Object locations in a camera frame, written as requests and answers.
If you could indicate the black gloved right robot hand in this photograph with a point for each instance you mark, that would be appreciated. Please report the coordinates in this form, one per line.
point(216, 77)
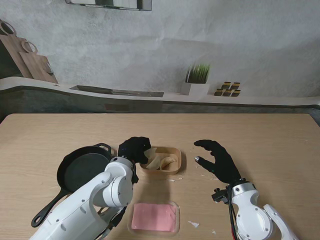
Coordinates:
point(222, 163)

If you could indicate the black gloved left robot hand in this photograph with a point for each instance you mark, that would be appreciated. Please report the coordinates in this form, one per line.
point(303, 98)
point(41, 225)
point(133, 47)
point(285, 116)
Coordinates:
point(133, 150)

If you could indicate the clear plastic lid pink sheet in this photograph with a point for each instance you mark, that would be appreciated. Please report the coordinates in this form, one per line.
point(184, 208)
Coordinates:
point(153, 216)

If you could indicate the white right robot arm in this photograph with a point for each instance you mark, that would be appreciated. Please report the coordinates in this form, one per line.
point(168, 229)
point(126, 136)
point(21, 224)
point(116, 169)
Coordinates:
point(252, 215)

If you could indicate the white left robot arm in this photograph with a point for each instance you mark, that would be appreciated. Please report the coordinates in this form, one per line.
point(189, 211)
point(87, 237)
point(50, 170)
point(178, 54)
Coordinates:
point(95, 200)

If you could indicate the brown paper food container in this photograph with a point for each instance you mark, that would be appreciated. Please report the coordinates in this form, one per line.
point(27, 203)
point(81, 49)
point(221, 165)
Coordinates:
point(175, 160)

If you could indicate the black cast iron skillet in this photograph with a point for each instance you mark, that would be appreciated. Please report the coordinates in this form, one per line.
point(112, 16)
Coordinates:
point(80, 170)

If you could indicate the printed yellow black spice jar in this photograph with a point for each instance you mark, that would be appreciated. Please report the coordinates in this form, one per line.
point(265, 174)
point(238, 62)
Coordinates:
point(226, 85)
point(235, 85)

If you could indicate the printed potted grass plant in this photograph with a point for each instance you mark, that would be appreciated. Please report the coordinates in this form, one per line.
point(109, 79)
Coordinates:
point(197, 80)

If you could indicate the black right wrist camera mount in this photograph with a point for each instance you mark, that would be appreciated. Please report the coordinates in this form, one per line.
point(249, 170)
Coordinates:
point(219, 195)

